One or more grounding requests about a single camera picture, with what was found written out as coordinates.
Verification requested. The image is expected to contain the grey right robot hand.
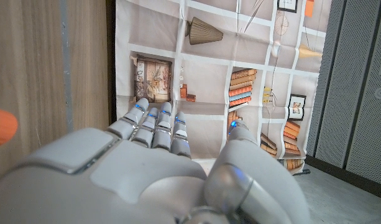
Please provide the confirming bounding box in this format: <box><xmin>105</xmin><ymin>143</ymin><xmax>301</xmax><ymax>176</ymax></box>
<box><xmin>0</xmin><ymin>96</ymin><xmax>312</xmax><ymax>224</ymax></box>

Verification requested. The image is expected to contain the orange glue stick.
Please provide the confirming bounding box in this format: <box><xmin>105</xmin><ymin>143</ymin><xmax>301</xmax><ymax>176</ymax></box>
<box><xmin>0</xmin><ymin>106</ymin><xmax>19</xmax><ymax>149</ymax></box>

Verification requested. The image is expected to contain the printed bookshelf backdrop cloth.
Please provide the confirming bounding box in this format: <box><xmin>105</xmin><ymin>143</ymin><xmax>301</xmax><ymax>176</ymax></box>
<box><xmin>114</xmin><ymin>0</ymin><xmax>333</xmax><ymax>175</ymax></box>

